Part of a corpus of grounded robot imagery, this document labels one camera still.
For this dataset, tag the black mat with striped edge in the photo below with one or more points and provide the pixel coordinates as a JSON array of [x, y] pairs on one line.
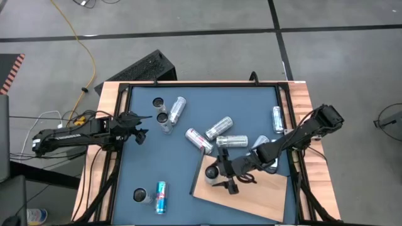
[[7, 67]]

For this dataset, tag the yellow plug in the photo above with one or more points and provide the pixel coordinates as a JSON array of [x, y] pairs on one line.
[[80, 120]]

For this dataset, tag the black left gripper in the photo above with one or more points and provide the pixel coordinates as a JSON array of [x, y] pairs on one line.
[[121, 132]]

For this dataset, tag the white can with yellow patch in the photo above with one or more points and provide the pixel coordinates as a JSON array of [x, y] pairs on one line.
[[232, 141]]

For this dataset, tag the black floor beam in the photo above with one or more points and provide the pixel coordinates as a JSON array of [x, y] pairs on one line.
[[44, 175]]

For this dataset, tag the blue Red Bull can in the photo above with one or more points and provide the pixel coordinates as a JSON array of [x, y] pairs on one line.
[[160, 197]]

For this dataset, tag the silver slim beverage can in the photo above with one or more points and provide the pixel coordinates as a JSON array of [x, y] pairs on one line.
[[261, 140], [177, 110], [219, 128], [158, 102], [140, 195]]

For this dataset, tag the silver can with blue tab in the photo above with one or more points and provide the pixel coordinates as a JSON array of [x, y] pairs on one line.
[[277, 119]]

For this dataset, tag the black metal table frame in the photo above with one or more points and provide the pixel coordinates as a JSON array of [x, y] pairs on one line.
[[204, 84]]

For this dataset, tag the white plastic container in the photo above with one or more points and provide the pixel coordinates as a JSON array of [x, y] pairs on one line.
[[36, 216]]

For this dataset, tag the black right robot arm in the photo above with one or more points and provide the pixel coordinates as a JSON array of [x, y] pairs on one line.
[[301, 132]]

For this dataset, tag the white peach-print beverage can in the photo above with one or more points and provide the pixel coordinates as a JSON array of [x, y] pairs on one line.
[[162, 118]]

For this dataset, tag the wooden board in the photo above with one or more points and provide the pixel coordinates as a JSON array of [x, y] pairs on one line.
[[257, 194]]

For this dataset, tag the white can with red band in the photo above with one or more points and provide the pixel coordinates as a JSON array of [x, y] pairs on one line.
[[198, 140]]

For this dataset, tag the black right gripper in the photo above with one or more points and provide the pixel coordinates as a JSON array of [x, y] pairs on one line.
[[238, 166]]

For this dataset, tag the grey panel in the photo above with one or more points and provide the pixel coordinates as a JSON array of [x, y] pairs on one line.
[[3, 138]]

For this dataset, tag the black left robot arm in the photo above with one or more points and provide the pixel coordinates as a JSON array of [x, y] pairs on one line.
[[63, 138]]

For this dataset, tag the blue table mat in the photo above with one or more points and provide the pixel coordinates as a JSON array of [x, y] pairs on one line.
[[220, 100]]

